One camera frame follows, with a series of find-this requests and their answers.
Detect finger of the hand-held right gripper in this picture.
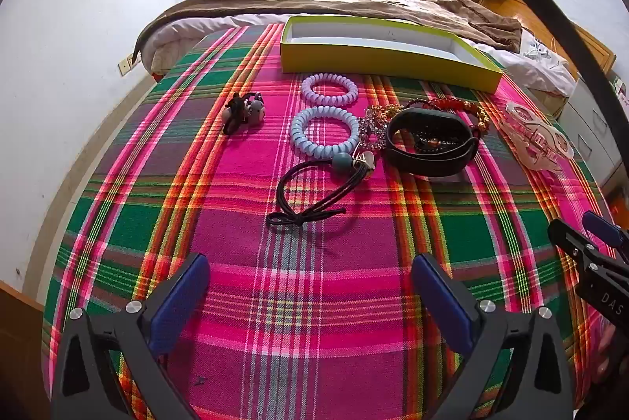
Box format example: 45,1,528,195
582,211,629,261
548,218,615,277

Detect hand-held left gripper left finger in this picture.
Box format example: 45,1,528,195
50,253,212,420

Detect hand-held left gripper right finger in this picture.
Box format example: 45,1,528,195
412,254,575,420

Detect clear hair claw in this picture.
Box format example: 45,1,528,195
500,101,575,173

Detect black smart band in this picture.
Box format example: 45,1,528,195
383,106,482,178

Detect black elastic hair tie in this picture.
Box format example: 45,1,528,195
266,151,377,229

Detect red bead bracelet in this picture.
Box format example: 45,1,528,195
413,97,475,155

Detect rhinestone hair clip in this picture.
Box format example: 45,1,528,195
361,102,492,150

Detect black hair clip grey balls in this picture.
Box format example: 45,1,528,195
222,91,267,136

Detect blue spiral hair tie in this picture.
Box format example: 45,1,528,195
290,105,361,158

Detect yellow-green cardboard box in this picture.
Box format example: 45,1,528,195
280,16,504,94

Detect grey drawer cabinet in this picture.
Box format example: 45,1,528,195
557,76,629,185

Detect pink green plaid cloth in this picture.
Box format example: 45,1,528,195
42,23,617,420

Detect wooden headboard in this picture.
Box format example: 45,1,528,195
474,0,617,77

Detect white floral duvet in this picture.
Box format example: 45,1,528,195
142,0,577,97

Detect thick black cable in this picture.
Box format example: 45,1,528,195
413,0,629,155

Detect wall socket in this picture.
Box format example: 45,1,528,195
118,53,141,77

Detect purple spiral hair tie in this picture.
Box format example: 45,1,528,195
301,73,360,107

